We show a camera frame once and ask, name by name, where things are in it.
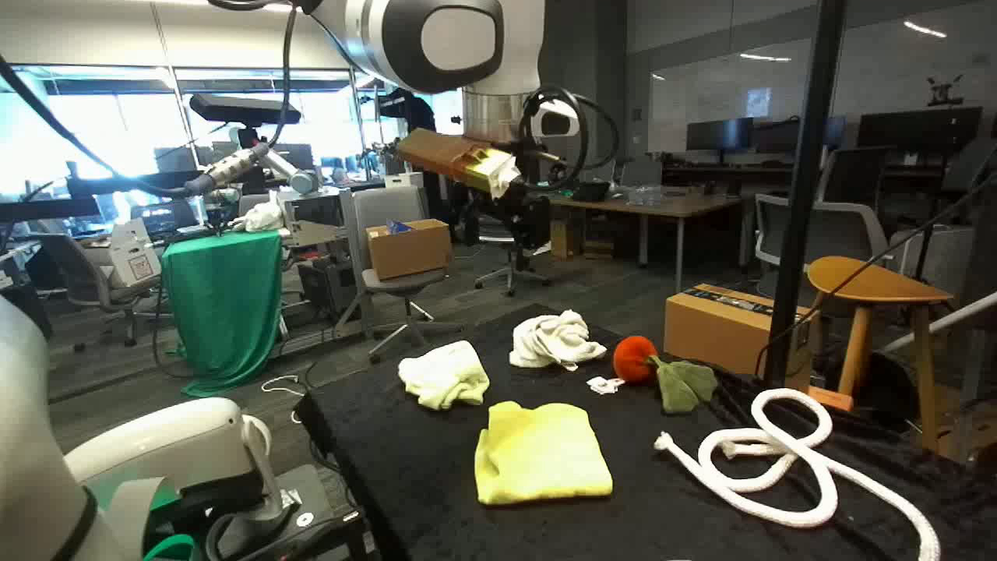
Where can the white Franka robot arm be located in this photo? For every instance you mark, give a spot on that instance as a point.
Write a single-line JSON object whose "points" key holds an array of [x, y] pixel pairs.
{"points": [[354, 31]]}

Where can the white labelled device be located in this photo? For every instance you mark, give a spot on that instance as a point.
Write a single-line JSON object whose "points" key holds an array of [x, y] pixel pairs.
{"points": [[134, 254]]}

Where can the draped green cloth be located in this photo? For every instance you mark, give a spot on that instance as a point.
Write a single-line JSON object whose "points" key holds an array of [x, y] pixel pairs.
{"points": [[224, 300]]}

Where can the small plain cardboard box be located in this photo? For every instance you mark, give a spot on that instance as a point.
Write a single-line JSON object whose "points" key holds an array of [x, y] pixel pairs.
{"points": [[409, 252]]}

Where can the cardboard box with black tape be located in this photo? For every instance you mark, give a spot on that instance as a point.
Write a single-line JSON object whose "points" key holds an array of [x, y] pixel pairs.
{"points": [[717, 332]]}

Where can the grey office chair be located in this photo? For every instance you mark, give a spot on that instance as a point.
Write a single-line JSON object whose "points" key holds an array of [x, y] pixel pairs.
{"points": [[400, 296]]}

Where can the white terry towel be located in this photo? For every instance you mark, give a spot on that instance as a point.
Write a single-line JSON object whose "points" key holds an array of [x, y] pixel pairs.
{"points": [[555, 340]]}

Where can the wooden stool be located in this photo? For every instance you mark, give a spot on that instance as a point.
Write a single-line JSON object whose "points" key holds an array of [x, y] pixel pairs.
{"points": [[874, 283]]}

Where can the bright yellow microfibre cloth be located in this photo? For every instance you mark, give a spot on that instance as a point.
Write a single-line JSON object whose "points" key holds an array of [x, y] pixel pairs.
{"points": [[542, 457]]}

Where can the black stereo camera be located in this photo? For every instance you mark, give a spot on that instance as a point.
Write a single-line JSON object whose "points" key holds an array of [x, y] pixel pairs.
{"points": [[243, 106]]}

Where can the silver metal pole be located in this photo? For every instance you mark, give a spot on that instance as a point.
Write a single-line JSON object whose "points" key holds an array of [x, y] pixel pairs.
{"points": [[946, 320]]}

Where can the black computer monitor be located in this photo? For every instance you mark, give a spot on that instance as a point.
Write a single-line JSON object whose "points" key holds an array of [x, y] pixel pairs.
{"points": [[717, 135], [921, 128]]}

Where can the wrist camera with brown mount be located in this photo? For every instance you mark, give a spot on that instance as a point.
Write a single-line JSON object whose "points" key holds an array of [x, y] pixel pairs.
{"points": [[456, 158]]}

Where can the long wooden desk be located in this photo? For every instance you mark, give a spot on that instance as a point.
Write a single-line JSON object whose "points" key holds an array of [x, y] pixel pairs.
{"points": [[664, 205]]}

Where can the white framed office chair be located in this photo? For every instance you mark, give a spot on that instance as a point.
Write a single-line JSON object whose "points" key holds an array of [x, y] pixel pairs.
{"points": [[830, 218]]}

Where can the black velvet tablecloth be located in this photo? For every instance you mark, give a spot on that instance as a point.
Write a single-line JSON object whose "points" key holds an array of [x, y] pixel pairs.
{"points": [[416, 468]]}

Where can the pale cream microfibre cloth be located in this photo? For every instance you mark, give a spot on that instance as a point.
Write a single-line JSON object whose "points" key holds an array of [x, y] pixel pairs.
{"points": [[444, 376]]}

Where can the black vertical pole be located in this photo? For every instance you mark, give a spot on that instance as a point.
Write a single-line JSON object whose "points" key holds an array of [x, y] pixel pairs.
{"points": [[805, 189]]}

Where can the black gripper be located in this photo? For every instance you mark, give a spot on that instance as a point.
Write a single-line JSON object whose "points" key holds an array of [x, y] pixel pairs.
{"points": [[524, 207]]}

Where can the red radish plush toy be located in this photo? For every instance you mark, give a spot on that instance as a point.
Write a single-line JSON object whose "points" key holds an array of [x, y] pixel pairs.
{"points": [[634, 360]]}

